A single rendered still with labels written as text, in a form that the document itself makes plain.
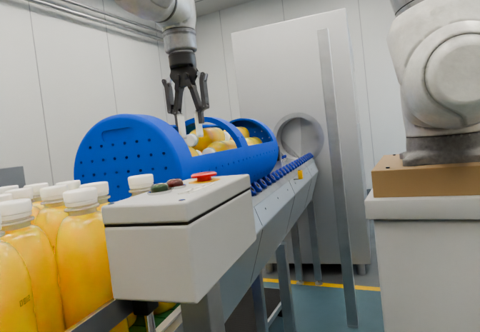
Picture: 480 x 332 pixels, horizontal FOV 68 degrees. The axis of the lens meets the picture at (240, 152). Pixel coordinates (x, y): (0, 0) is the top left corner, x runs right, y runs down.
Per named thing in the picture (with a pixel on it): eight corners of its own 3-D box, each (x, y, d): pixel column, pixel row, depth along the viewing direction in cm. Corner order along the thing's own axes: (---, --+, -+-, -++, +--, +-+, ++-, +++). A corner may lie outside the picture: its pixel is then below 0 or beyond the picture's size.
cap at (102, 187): (74, 202, 51) (73, 189, 51) (95, 196, 55) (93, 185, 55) (96, 201, 50) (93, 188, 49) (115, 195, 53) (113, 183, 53)
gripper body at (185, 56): (201, 53, 101) (205, 86, 102) (174, 58, 104) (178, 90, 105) (188, 47, 94) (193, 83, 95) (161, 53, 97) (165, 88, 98)
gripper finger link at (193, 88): (188, 76, 101) (192, 73, 101) (201, 113, 101) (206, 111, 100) (181, 73, 98) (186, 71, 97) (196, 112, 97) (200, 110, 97)
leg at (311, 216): (323, 283, 269) (314, 200, 266) (322, 285, 264) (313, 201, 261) (315, 282, 271) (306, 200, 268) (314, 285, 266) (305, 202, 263)
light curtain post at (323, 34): (358, 323, 210) (328, 29, 203) (358, 328, 204) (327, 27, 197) (347, 322, 212) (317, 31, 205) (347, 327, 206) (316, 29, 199)
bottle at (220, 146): (236, 162, 127) (216, 168, 109) (219, 155, 129) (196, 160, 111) (243, 143, 125) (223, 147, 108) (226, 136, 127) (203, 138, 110)
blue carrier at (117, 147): (282, 179, 156) (274, 114, 155) (189, 243, 74) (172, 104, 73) (221, 183, 166) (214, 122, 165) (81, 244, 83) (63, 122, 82)
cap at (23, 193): (37, 201, 57) (35, 190, 57) (8, 206, 54) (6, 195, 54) (31, 200, 60) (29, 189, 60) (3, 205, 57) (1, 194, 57)
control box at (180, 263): (257, 240, 53) (249, 171, 53) (198, 305, 34) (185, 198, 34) (196, 241, 56) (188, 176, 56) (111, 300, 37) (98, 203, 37)
